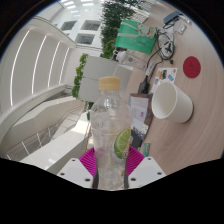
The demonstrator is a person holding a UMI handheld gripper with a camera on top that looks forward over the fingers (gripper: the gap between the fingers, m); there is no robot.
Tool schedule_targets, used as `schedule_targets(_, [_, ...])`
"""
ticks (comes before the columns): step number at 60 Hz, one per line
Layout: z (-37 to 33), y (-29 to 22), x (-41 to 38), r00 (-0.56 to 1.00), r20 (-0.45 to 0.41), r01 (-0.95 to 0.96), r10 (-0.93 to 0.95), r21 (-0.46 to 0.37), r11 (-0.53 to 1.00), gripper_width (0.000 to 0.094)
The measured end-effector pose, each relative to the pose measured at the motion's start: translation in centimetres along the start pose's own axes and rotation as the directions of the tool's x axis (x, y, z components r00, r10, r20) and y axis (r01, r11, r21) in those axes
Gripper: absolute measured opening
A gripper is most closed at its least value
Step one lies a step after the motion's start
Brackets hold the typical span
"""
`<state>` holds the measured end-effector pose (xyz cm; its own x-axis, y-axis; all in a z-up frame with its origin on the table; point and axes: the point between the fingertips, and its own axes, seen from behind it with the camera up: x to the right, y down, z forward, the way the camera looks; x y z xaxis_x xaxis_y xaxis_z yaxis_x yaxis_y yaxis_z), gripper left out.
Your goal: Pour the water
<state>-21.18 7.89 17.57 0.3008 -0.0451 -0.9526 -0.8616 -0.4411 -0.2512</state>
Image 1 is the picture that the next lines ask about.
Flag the black notebook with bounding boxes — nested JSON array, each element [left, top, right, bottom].
[[129, 128, 148, 149]]

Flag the flat round red coaster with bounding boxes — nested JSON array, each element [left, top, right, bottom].
[[182, 55, 202, 79]]

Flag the white cabinet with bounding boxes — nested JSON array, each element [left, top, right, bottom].
[[78, 54, 118, 104]]

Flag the small teal tube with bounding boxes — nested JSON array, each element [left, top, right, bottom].
[[142, 142, 152, 158]]

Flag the tangle of black cables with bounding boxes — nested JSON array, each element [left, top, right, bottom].
[[143, 24, 178, 79]]

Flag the clear plastic bottle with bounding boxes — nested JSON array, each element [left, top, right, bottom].
[[89, 76, 133, 191]]

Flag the white mug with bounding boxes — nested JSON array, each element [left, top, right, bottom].
[[151, 81, 194, 124]]

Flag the clear glass jar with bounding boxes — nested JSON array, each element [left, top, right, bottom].
[[113, 49, 148, 72]]

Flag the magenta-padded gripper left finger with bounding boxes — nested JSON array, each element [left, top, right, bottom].
[[57, 148, 98, 190]]

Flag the white chair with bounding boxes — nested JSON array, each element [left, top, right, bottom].
[[113, 64, 134, 91]]

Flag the green tote bag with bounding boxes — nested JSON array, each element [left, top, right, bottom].
[[115, 18, 158, 55]]

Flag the row of tall green plants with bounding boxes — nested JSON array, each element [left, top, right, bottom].
[[99, 0, 158, 59]]

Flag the printed booklet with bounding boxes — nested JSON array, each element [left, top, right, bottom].
[[129, 93, 154, 139]]

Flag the black power adapter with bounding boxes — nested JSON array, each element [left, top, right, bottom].
[[138, 74, 151, 95]]

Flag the green plants atop cabinet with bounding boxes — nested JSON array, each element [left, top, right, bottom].
[[71, 53, 89, 100]]

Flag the white card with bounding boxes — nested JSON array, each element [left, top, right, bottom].
[[175, 22, 188, 34]]

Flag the colourful sticker sheet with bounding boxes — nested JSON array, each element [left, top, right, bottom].
[[150, 67, 179, 94]]

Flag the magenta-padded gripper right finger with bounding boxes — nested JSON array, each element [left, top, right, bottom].
[[126, 145, 167, 190]]

